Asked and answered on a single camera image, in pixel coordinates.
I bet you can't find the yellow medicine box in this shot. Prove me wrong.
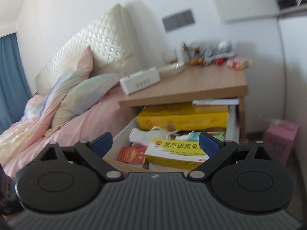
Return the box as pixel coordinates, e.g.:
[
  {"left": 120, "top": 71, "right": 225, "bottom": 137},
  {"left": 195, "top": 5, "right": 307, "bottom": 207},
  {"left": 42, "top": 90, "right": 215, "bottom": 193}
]
[{"left": 144, "top": 139, "right": 210, "bottom": 170}]

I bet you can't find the white paper in drawer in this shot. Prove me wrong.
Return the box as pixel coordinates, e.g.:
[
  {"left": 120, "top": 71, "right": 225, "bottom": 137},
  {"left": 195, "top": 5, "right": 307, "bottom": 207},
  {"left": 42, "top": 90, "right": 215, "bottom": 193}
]
[{"left": 192, "top": 98, "right": 239, "bottom": 106}]

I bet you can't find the person's left hand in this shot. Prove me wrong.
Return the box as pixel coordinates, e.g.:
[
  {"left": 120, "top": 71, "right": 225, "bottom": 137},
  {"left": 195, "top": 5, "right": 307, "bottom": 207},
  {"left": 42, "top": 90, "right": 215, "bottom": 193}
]
[{"left": 0, "top": 166, "right": 23, "bottom": 215}]

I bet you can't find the red booklet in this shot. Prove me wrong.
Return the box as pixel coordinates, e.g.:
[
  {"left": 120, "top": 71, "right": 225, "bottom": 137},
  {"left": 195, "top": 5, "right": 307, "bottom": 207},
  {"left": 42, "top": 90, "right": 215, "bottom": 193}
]
[{"left": 117, "top": 146, "right": 147, "bottom": 165}]

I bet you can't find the large yellow flat box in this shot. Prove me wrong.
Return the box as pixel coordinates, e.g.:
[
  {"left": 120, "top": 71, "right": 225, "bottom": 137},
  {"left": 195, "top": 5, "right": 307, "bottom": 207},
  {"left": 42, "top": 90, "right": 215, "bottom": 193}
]
[{"left": 136, "top": 103, "right": 229, "bottom": 131}]

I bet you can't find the white cloth bag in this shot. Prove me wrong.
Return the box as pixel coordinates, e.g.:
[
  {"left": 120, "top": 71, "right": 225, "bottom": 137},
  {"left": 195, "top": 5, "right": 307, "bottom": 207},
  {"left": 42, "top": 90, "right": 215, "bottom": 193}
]
[{"left": 129, "top": 127, "right": 180, "bottom": 146}]

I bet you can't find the pastel front pillow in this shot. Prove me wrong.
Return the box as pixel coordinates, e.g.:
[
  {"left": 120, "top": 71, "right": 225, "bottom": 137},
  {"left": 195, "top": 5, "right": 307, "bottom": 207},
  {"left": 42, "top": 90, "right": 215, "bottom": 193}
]
[{"left": 45, "top": 73, "right": 121, "bottom": 137}]

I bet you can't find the wooden bedside cabinet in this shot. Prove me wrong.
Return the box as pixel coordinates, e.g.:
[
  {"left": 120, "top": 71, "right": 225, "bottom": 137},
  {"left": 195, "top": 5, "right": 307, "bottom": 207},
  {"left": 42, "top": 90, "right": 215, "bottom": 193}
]
[{"left": 118, "top": 65, "right": 249, "bottom": 143}]

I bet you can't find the pastel striped pillow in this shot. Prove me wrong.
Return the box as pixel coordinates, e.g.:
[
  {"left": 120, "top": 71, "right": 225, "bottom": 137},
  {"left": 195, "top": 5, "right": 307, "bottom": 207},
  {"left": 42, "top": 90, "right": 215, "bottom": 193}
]
[{"left": 37, "top": 46, "right": 93, "bottom": 128}]

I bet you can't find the pink box on floor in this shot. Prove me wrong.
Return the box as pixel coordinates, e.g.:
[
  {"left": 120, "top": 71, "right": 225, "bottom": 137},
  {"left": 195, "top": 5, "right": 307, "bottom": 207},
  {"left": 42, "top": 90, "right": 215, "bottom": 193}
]
[{"left": 263, "top": 119, "right": 300, "bottom": 166}]

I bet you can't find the pink bed sheet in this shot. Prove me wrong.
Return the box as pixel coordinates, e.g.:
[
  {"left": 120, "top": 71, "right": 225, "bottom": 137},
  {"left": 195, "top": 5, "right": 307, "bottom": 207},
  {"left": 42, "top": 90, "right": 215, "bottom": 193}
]
[{"left": 4, "top": 87, "right": 137, "bottom": 177}]

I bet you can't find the red ball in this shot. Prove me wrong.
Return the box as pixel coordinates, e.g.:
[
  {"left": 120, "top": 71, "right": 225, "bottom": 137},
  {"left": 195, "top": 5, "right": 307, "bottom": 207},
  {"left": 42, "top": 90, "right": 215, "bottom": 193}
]
[{"left": 214, "top": 58, "right": 225, "bottom": 66}]

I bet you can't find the red cigarette box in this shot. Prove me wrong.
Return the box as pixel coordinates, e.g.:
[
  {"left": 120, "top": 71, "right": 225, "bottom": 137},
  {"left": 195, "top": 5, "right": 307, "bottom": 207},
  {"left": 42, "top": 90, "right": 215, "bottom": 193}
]
[{"left": 226, "top": 58, "right": 252, "bottom": 71}]

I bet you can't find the grey small figurine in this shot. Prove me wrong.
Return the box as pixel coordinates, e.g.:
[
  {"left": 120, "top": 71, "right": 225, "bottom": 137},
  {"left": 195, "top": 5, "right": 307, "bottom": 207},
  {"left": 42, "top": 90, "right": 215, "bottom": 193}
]
[{"left": 203, "top": 45, "right": 215, "bottom": 62}]

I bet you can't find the small reed diffuser bottle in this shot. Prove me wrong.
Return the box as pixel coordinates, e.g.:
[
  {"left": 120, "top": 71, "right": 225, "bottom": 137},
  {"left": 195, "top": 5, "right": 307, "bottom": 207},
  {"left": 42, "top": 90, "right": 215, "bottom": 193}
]
[{"left": 181, "top": 42, "right": 191, "bottom": 61}]

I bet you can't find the clear drinking glass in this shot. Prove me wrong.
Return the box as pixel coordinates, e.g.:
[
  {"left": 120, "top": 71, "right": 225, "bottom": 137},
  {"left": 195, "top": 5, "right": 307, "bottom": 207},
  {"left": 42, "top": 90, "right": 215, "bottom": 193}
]
[{"left": 162, "top": 49, "right": 178, "bottom": 64}]

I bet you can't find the cream quilted headboard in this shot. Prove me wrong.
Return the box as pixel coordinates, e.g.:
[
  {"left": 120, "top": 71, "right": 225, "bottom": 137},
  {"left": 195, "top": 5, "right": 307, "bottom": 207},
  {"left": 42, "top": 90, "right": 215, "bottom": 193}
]
[{"left": 35, "top": 4, "right": 146, "bottom": 94}]

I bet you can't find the blue curtain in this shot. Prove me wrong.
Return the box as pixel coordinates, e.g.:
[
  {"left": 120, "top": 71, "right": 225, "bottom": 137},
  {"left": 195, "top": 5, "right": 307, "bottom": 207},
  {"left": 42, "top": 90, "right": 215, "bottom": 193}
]
[{"left": 0, "top": 33, "right": 32, "bottom": 132}]

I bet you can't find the white charger plug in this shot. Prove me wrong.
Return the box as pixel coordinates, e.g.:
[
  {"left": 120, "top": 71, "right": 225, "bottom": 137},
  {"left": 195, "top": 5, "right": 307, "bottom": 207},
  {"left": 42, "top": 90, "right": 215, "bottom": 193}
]
[{"left": 217, "top": 40, "right": 233, "bottom": 54}]

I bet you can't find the white wardrobe door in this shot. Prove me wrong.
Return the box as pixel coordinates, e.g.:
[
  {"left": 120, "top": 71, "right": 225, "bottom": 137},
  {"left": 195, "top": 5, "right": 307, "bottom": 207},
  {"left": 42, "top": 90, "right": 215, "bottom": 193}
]
[{"left": 214, "top": 0, "right": 279, "bottom": 23}]

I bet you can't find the grey wall socket panel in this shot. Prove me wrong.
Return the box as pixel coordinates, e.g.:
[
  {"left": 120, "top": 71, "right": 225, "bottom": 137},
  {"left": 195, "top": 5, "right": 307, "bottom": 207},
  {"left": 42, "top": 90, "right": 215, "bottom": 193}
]
[{"left": 162, "top": 9, "right": 195, "bottom": 32}]

